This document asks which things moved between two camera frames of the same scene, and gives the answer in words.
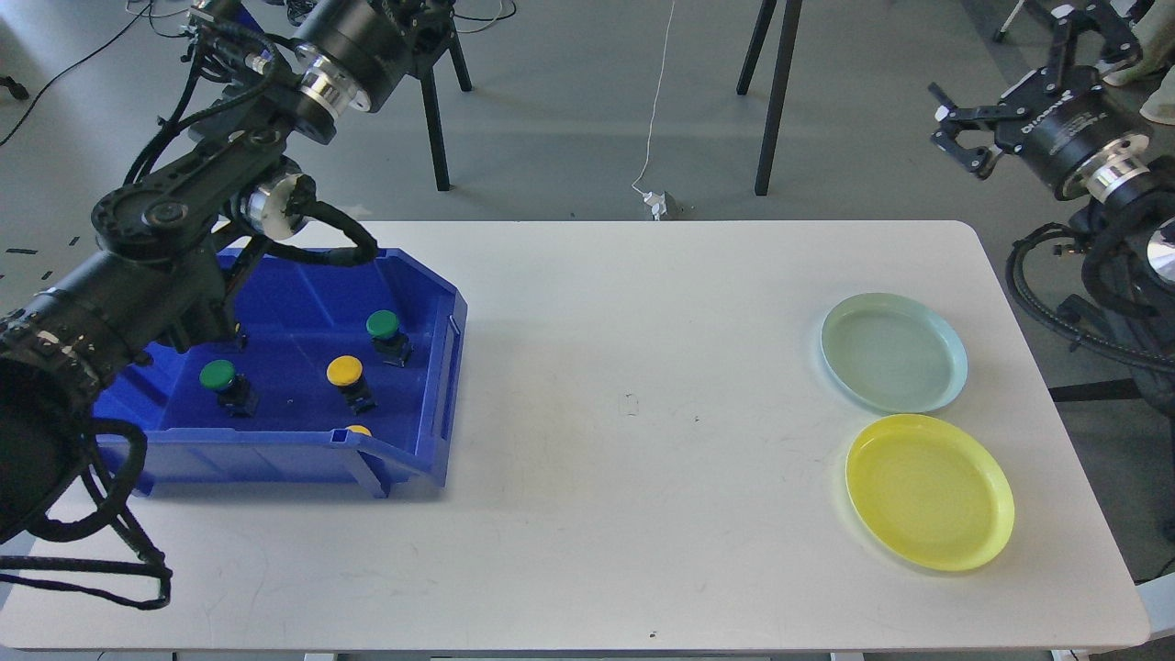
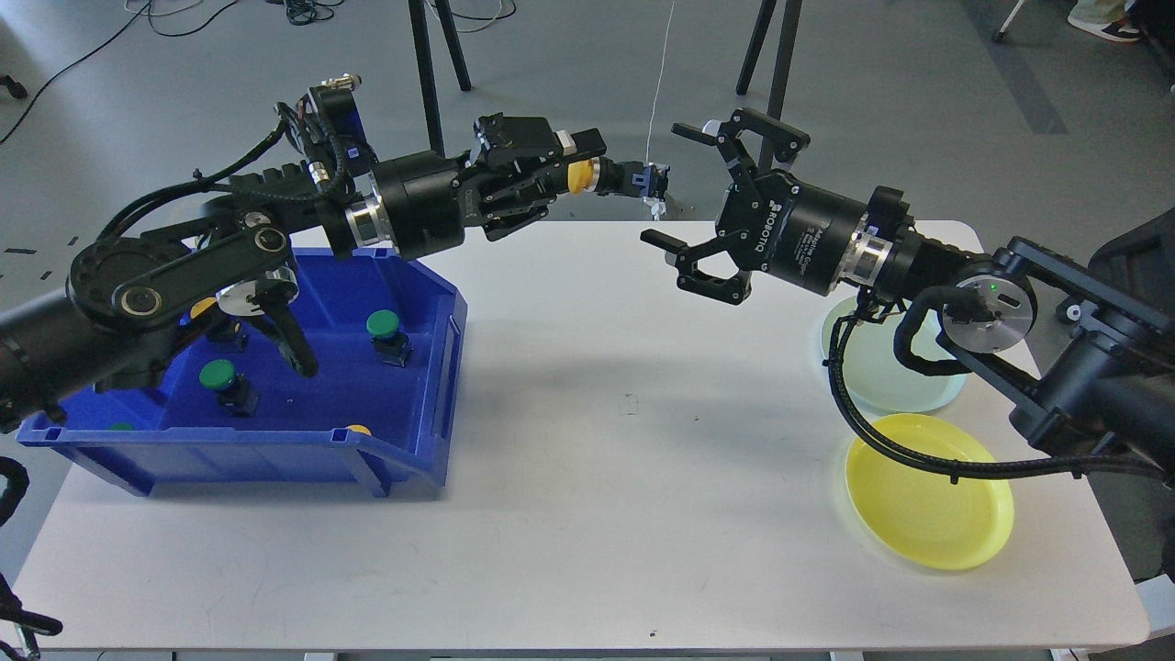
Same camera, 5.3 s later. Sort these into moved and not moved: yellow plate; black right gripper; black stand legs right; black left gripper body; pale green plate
Moved: black left gripper body; black right gripper
Not moved: pale green plate; yellow plate; black stand legs right
